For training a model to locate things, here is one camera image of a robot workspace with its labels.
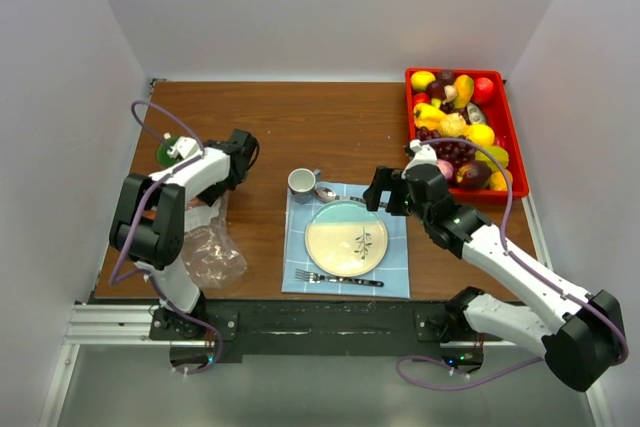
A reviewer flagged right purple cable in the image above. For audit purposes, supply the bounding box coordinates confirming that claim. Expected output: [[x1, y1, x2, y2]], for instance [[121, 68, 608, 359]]
[[396, 137, 630, 392]]

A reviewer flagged yellow bell pepper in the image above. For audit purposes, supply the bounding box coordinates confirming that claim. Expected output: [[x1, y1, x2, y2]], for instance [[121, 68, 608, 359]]
[[413, 103, 446, 130]]

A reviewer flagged yellow star fruit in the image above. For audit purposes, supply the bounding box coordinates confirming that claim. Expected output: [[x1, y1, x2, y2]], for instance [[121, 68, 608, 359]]
[[475, 145, 510, 171]]

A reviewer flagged yellow peach top left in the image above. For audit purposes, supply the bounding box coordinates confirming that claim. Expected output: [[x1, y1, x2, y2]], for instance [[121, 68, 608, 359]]
[[410, 70, 436, 93]]

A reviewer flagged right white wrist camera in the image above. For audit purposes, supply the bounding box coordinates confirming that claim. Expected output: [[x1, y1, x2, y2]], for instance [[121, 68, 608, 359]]
[[404, 139, 438, 171]]

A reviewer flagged grey mug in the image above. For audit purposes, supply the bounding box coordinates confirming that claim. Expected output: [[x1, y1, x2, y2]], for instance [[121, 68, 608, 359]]
[[287, 168, 321, 204]]

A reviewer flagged metal fork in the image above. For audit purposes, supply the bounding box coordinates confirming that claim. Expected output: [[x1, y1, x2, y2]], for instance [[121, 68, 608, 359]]
[[294, 269, 385, 288]]

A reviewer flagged yellow lemon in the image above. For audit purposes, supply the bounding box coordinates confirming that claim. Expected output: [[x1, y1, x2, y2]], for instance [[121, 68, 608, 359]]
[[466, 124, 496, 147]]

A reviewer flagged purple grape bunch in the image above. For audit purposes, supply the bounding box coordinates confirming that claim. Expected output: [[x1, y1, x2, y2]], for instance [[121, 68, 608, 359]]
[[416, 127, 476, 167]]

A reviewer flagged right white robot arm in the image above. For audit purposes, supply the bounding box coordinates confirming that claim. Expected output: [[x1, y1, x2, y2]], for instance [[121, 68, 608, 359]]
[[364, 163, 629, 392]]

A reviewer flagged clear zip top bag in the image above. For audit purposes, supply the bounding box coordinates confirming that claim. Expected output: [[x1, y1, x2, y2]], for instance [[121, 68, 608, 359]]
[[181, 193, 248, 290]]

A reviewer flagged green glass cup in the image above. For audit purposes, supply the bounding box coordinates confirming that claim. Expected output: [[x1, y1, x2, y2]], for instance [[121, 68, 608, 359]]
[[155, 136, 181, 169]]

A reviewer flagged red plastic fruit tray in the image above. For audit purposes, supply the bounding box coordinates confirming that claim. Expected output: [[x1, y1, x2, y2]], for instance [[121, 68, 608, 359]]
[[404, 67, 529, 198]]

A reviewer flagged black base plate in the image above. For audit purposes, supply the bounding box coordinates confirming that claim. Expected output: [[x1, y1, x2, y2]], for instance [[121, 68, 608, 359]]
[[149, 300, 477, 363]]

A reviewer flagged purple onion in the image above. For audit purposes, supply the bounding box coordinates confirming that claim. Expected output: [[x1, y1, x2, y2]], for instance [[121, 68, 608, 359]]
[[437, 159, 456, 184]]

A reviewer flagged orange yellow mango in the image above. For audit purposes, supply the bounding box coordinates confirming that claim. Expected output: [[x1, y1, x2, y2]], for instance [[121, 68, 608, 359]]
[[453, 74, 475, 109]]

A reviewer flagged beige and teal plate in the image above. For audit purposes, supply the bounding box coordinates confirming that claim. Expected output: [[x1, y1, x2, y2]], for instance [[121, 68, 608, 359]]
[[304, 201, 389, 277]]

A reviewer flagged metal spoon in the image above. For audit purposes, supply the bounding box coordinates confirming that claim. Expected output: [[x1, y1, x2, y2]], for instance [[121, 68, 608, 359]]
[[314, 187, 365, 204]]

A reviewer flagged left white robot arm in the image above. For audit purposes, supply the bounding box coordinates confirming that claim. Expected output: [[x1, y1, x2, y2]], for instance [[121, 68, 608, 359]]
[[109, 129, 260, 339]]

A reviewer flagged aluminium frame rail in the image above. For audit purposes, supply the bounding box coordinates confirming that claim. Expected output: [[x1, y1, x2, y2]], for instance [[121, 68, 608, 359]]
[[62, 302, 166, 346]]

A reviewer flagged dark red mango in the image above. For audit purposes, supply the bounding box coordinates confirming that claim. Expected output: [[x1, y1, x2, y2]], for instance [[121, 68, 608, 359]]
[[455, 160, 493, 190]]

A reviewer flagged red apple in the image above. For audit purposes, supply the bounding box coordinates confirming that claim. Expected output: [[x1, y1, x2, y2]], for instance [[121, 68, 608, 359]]
[[472, 77, 496, 106]]

